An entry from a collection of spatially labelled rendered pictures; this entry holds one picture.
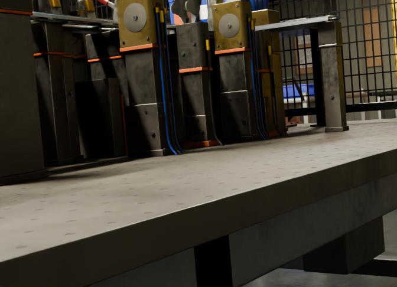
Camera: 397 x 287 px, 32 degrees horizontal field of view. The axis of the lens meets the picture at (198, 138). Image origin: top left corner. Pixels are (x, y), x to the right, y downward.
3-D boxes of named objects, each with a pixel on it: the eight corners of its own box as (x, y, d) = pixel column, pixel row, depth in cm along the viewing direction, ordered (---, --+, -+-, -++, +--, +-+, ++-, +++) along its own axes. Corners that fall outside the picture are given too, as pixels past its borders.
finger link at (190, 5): (183, 26, 179) (176, -10, 178) (194, 25, 184) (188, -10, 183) (193, 23, 177) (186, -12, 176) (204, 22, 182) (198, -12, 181)
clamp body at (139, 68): (173, 157, 137) (159, -17, 136) (126, 159, 143) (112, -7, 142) (191, 155, 143) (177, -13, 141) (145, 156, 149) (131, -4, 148)
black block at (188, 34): (220, 148, 157) (209, 19, 155) (184, 149, 162) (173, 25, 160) (231, 146, 161) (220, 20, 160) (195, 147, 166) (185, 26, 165)
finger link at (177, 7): (168, 28, 181) (165, -8, 179) (180, 26, 186) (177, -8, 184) (178, 26, 179) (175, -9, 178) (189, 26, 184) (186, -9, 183)
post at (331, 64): (342, 131, 178) (334, 20, 176) (324, 132, 180) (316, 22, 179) (349, 130, 182) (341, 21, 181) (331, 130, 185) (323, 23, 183)
